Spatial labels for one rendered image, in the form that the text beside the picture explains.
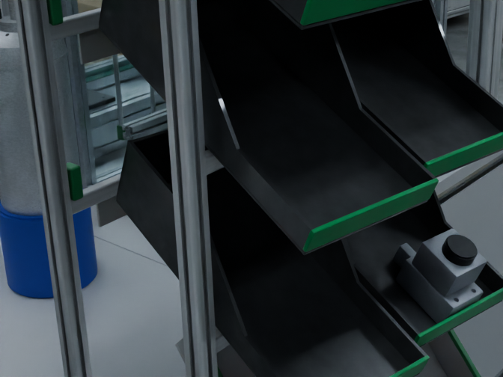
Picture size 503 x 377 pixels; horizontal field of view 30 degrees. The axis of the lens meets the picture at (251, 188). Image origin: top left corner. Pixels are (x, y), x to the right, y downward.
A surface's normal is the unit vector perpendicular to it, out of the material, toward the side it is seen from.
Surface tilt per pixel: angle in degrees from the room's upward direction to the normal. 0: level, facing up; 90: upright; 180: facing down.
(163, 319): 0
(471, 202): 90
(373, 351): 25
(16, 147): 90
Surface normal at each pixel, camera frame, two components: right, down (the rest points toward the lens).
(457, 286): 0.59, 0.65
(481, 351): 0.76, 0.24
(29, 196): -0.07, 0.40
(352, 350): 0.24, -0.71
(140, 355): -0.04, -0.91
